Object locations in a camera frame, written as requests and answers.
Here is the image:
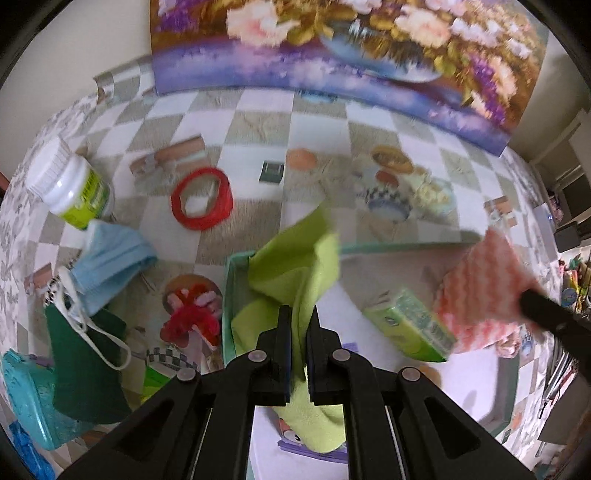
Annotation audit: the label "white shelf unit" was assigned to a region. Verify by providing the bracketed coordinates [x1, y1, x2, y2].
[529, 108, 591, 222]

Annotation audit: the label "dark green cloth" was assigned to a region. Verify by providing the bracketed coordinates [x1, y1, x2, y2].
[45, 295, 134, 425]

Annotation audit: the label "grey floral tablecloth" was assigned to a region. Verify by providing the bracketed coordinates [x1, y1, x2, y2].
[0, 95, 573, 462]

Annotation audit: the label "lime green cloth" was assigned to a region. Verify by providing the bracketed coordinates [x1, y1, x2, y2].
[231, 205, 352, 455]

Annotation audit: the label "red tape roll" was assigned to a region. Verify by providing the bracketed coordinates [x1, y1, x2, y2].
[171, 167, 234, 230]

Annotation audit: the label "green tissue pack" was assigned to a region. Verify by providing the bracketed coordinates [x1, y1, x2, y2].
[362, 288, 458, 363]
[141, 362, 181, 407]

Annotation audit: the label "white bottle with green label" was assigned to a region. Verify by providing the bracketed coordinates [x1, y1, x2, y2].
[25, 137, 115, 230]

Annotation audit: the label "purple cartoon tissue pack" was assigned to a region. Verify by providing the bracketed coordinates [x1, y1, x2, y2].
[276, 415, 348, 464]

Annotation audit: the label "pink white striped cloth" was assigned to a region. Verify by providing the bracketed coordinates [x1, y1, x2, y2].
[434, 227, 539, 354]

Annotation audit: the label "blue gloves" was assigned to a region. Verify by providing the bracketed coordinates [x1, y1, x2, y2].
[9, 420, 51, 480]

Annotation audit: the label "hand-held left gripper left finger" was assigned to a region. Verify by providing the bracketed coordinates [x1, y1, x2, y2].
[55, 305, 294, 480]

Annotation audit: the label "white electronic device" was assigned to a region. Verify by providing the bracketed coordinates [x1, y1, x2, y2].
[533, 203, 561, 252]

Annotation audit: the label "blue face mask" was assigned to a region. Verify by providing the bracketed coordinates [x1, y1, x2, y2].
[58, 219, 158, 370]

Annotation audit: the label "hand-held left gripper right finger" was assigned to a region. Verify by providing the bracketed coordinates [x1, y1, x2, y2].
[307, 309, 536, 480]

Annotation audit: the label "red pink hair tie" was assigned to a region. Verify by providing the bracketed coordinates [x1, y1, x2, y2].
[161, 286, 222, 347]

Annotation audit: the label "teal rimmed white tray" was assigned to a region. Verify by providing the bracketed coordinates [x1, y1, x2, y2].
[222, 240, 527, 480]

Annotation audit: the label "teal wet wipes pack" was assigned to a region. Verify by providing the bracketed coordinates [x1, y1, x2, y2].
[0, 349, 95, 452]

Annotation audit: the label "floral still life painting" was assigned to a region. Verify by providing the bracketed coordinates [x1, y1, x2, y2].
[148, 0, 550, 158]

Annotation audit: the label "pile of colourful clutter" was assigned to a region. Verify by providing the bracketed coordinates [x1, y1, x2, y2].
[556, 256, 591, 319]

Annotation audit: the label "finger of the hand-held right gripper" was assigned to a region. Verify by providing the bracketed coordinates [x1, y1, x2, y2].
[519, 286, 591, 370]

